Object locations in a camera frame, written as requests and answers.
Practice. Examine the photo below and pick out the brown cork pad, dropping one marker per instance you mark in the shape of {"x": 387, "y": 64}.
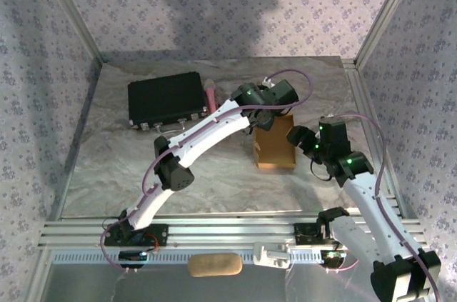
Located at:
{"x": 214, "y": 265}

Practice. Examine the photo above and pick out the brown cardboard paper box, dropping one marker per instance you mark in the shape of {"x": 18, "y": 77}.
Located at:
{"x": 276, "y": 145}

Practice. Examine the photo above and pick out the small right circuit board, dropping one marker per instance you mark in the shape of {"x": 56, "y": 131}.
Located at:
{"x": 333, "y": 257}

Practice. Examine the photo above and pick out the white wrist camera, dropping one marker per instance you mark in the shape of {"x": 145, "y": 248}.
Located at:
{"x": 266, "y": 81}
{"x": 330, "y": 115}

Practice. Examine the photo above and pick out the aluminium side rail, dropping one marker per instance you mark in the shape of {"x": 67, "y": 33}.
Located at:
{"x": 364, "y": 102}

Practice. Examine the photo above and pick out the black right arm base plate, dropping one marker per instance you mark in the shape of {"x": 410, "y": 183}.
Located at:
{"x": 303, "y": 235}

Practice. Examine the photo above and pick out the pink toy microphone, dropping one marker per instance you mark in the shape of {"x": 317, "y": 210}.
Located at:
{"x": 210, "y": 95}

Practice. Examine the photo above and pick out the small left circuit board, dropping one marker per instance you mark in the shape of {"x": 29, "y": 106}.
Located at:
{"x": 132, "y": 255}

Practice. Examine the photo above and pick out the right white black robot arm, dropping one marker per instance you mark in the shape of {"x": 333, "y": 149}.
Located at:
{"x": 371, "y": 209}

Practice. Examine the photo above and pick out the black flat case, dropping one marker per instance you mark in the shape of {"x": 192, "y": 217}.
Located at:
{"x": 164, "y": 98}

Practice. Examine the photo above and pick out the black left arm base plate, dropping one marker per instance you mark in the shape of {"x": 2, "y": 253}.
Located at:
{"x": 159, "y": 235}

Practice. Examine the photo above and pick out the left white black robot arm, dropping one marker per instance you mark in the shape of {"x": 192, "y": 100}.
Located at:
{"x": 203, "y": 134}

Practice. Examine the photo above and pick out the aluminium mounting rail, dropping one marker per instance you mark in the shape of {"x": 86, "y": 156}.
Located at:
{"x": 228, "y": 232}

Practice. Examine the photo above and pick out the aluminium frame post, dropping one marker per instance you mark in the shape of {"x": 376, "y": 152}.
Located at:
{"x": 71, "y": 13}
{"x": 387, "y": 13}

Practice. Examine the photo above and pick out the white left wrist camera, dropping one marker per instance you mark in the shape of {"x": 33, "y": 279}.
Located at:
{"x": 266, "y": 81}

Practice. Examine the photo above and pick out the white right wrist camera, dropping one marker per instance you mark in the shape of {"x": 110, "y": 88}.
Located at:
{"x": 330, "y": 115}

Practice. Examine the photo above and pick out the small circuit board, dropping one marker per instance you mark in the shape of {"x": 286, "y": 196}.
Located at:
{"x": 132, "y": 255}
{"x": 333, "y": 257}

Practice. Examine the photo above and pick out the white plastic clamp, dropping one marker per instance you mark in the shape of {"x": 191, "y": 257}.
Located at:
{"x": 271, "y": 255}

